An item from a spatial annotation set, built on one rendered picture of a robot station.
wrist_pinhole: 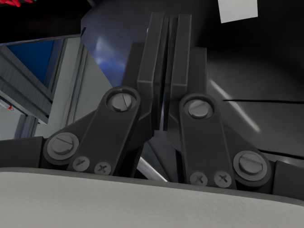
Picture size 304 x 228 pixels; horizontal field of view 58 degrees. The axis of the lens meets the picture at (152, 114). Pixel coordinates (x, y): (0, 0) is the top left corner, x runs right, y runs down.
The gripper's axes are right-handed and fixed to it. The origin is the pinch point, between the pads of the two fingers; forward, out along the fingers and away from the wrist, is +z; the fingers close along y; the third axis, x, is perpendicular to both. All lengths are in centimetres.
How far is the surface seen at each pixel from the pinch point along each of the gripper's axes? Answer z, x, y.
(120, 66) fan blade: 4.9, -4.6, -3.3
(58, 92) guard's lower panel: 61, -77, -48
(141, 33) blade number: 4.6, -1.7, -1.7
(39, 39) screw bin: 13.9, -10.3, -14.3
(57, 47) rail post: 46, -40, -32
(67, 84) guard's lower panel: 64, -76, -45
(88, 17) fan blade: 6.8, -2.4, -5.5
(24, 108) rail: 25, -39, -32
